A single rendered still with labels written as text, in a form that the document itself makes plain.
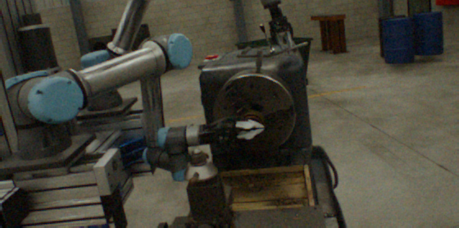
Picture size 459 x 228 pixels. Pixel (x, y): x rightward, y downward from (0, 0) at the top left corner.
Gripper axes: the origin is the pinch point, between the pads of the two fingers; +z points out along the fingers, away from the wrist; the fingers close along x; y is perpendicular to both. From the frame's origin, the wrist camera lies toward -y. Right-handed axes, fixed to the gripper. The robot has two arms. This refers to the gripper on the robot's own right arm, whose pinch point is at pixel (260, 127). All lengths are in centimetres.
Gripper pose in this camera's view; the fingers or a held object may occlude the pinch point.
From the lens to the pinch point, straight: 121.3
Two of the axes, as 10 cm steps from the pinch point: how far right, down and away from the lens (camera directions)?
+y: -1.4, 2.4, -9.6
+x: -1.5, -9.6, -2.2
